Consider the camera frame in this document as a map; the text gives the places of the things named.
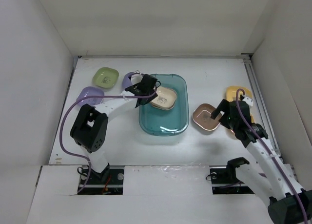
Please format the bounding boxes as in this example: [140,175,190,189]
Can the cream plate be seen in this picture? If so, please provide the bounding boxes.
[151,103,174,111]
[150,86,177,107]

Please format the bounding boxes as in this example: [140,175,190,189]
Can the brown square plate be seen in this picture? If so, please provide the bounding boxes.
[192,103,222,131]

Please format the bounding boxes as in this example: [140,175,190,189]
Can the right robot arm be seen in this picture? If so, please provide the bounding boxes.
[211,99,312,224]

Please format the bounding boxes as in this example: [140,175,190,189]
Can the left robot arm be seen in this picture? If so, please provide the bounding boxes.
[70,74,160,183]

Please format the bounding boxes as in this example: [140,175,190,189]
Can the teal transparent plastic bin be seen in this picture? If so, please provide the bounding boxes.
[139,74,189,136]

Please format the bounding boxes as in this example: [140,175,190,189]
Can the yellow plate far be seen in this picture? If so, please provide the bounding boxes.
[226,85,253,105]

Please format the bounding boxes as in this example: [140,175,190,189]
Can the yellow plate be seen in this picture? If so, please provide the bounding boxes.
[226,85,253,105]
[228,114,256,134]

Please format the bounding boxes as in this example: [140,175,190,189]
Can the yellow plate near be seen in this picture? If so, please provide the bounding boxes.
[228,114,256,134]

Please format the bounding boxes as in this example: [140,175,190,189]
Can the purple square plate right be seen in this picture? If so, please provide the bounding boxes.
[121,72,137,91]

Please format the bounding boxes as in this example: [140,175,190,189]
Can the purple square plate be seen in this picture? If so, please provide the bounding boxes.
[121,72,137,91]
[77,86,104,107]

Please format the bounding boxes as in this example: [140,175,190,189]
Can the green square plate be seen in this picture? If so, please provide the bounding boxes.
[92,67,119,89]

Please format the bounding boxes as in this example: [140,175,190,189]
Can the purple square plate left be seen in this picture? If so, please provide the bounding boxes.
[77,86,104,107]

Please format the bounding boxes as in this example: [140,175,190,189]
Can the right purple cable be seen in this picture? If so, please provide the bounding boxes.
[235,88,310,224]

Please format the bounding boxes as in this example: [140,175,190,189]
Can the purple cable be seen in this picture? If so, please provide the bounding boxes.
[235,88,310,224]
[59,71,159,192]

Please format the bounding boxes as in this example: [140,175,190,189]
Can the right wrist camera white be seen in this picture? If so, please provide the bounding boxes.
[240,95,254,107]

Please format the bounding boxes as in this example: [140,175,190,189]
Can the aluminium rail right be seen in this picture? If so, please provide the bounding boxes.
[243,54,281,156]

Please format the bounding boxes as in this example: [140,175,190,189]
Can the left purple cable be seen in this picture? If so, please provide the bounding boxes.
[59,71,159,192]

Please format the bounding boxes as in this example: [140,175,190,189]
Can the front mounting rail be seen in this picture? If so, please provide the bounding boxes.
[78,165,252,196]

